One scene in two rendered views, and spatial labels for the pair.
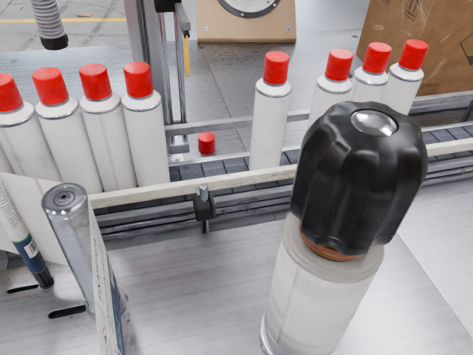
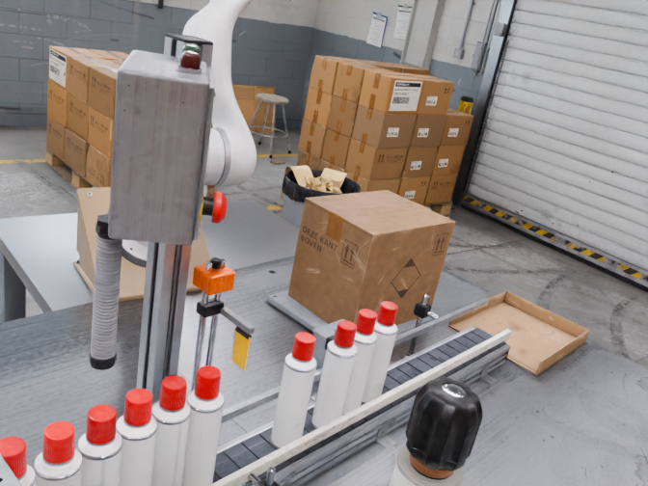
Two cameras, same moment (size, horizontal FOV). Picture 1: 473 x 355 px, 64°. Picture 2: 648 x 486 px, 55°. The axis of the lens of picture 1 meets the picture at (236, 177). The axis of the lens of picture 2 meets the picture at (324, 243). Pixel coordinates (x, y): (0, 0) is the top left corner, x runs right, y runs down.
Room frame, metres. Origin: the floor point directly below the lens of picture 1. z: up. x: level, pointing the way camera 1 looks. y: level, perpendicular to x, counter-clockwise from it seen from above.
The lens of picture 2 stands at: (-0.24, 0.42, 1.58)
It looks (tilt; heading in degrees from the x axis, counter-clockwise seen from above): 21 degrees down; 327
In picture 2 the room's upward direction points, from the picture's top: 11 degrees clockwise
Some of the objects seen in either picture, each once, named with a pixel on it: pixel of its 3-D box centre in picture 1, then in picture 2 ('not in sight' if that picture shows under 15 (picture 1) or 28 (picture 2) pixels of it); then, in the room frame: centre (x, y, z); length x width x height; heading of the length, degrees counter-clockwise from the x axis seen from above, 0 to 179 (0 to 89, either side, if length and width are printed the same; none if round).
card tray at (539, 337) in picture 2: not in sight; (520, 328); (0.73, -0.88, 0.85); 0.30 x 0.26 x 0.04; 107
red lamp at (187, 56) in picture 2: not in sight; (190, 61); (0.45, 0.19, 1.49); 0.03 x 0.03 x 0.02
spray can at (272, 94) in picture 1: (269, 119); (295, 391); (0.48, -0.05, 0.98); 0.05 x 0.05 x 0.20
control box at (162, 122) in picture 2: not in sight; (164, 144); (0.49, 0.20, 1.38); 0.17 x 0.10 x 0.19; 162
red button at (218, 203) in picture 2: not in sight; (213, 206); (0.42, 0.15, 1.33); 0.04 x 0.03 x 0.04; 162
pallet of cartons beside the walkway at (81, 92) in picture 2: not in sight; (132, 127); (4.31, -0.69, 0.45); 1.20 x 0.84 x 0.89; 12
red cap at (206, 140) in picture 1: (206, 141); not in sight; (0.59, 0.06, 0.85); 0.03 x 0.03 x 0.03
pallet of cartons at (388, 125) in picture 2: not in sight; (384, 140); (3.85, -2.61, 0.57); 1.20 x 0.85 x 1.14; 103
